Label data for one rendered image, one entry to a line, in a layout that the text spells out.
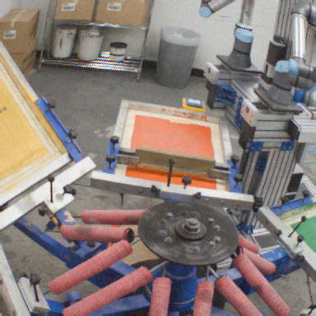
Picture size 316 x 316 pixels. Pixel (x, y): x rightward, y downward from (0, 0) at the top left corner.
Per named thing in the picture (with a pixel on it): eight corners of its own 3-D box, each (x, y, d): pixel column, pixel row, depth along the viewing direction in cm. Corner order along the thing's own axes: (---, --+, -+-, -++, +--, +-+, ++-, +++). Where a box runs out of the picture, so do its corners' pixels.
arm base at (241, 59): (243, 59, 303) (246, 46, 298) (254, 68, 291) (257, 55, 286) (223, 57, 298) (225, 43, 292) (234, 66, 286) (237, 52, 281)
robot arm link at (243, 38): (233, 49, 284) (236, 30, 277) (232, 43, 296) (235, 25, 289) (251, 54, 284) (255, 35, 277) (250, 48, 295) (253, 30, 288)
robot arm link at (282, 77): (271, 76, 256) (275, 55, 249) (292, 83, 256) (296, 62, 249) (274, 85, 245) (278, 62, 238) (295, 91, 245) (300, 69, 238)
